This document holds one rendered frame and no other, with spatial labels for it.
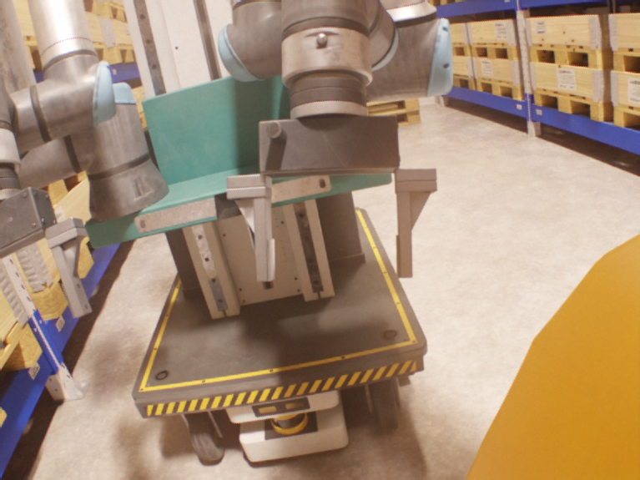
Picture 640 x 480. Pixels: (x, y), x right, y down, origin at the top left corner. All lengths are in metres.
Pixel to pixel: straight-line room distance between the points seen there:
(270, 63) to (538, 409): 0.54
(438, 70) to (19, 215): 0.69
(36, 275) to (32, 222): 1.23
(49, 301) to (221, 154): 0.97
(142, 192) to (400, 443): 0.88
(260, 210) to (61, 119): 0.36
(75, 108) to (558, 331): 0.64
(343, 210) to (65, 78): 0.89
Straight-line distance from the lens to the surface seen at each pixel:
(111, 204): 0.99
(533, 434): 0.18
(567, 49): 3.41
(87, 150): 0.99
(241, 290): 1.31
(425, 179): 0.45
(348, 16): 0.47
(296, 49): 0.46
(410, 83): 0.87
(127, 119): 0.99
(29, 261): 1.75
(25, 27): 2.15
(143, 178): 1.00
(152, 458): 1.45
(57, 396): 1.89
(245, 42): 0.64
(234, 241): 1.24
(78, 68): 0.71
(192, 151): 1.10
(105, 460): 1.53
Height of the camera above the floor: 0.97
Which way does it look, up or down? 24 degrees down
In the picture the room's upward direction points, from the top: 12 degrees counter-clockwise
